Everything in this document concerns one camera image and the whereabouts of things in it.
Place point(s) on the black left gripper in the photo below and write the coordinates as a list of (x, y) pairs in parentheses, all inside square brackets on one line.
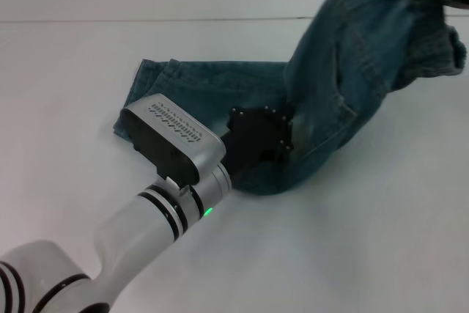
[(260, 129)]

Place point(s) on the blue faded denim shorts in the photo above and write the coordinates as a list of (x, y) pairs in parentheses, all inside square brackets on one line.
[(329, 71)]

